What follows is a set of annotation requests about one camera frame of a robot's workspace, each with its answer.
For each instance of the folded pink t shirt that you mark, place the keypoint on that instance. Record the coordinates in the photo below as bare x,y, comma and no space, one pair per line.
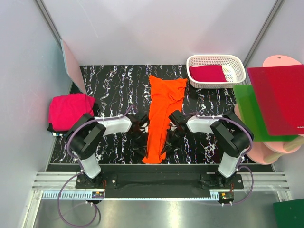
77,99

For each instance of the white plastic basket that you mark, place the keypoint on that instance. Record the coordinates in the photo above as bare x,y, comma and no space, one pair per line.
232,67

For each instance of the orange t shirt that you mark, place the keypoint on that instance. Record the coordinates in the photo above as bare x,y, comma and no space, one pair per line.
167,96

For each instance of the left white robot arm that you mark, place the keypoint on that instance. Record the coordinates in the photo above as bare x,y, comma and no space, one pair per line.
84,137

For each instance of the folded black t shirt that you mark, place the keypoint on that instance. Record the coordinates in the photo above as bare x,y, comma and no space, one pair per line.
62,118

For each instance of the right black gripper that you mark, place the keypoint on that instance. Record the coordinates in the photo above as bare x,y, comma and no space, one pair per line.
170,145

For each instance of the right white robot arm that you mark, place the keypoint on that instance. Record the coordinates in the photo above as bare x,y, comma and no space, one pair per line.
234,138

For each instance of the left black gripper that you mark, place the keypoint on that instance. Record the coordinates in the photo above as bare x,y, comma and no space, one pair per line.
141,147

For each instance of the green plastic board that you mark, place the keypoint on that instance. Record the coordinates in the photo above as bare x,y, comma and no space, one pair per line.
252,117

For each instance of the dark green board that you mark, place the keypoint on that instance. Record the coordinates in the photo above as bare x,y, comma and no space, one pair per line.
289,214

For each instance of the pink wooden stand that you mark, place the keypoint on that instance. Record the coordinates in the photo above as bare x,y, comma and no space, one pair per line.
268,152

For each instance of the dark red t shirt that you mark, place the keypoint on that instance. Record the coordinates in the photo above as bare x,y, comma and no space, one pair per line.
208,73

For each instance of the red plastic board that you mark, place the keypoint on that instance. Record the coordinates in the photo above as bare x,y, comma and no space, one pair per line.
279,93

